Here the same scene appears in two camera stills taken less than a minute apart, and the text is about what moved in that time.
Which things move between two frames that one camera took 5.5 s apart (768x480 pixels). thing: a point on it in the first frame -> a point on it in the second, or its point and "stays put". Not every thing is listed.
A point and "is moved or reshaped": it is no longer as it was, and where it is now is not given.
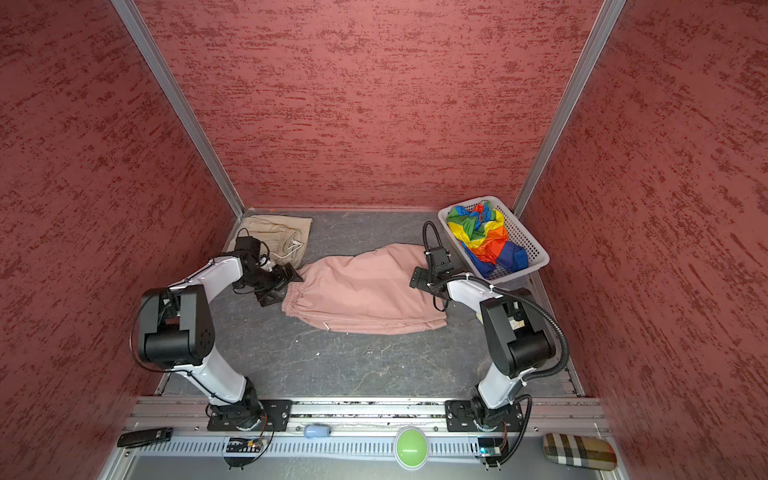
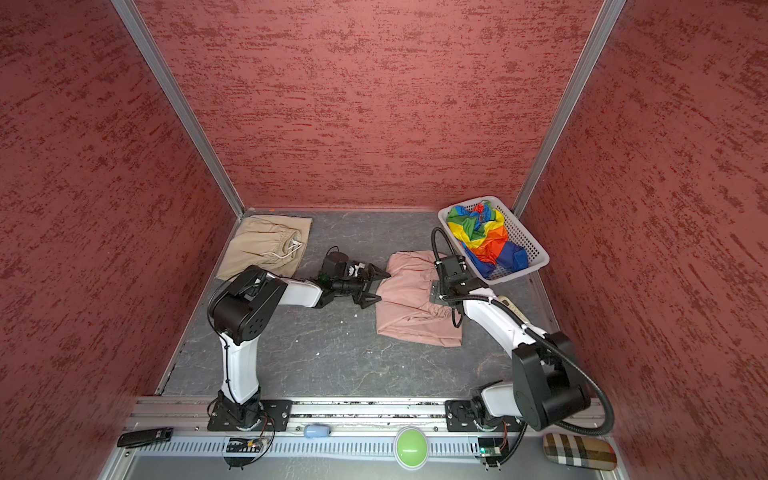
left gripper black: x=280 y=282 -> x=364 y=285
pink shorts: x=364 y=293 is moved or reshaped
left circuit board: x=241 y=452 stays put
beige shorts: x=286 y=236 stays put
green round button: x=411 y=448 stays put
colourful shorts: x=483 y=234 stays put
